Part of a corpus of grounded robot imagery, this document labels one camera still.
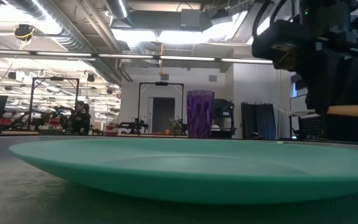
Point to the purple faceted plastic cup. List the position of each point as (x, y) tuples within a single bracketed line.
[(200, 115)]

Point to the teal plastic plate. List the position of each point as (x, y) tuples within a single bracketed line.
[(182, 174)]

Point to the black background robot arm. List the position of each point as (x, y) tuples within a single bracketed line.
[(132, 126)]

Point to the whiteboard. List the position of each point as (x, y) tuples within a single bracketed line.
[(297, 104)]

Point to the black perforated panel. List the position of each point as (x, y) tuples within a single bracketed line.
[(311, 127)]

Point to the dark curtain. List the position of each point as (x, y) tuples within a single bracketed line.
[(258, 121)]

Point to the black rounded knob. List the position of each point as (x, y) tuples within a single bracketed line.
[(255, 135)]

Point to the black equipment stand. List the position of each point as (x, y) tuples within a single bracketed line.
[(224, 109)]

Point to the small green potted plant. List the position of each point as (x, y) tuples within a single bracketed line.
[(176, 127)]

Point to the grey door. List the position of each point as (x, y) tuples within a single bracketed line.
[(163, 115)]

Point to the grey ceiling air unit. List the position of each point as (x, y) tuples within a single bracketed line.
[(166, 20)]

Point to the long overhead light bar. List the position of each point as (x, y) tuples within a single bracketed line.
[(126, 56)]

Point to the black hanging lamp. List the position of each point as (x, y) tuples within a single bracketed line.
[(90, 77)]

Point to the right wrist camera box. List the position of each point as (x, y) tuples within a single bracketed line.
[(275, 43)]

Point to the grey wall vent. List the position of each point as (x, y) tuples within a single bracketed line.
[(164, 76), (212, 78)]

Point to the black robot station frame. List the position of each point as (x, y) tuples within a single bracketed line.
[(162, 83), (54, 78)]

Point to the short silver ventilation duct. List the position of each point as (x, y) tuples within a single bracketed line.
[(117, 9)]

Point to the large silver ventilation duct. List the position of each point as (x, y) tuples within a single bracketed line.
[(70, 43)]

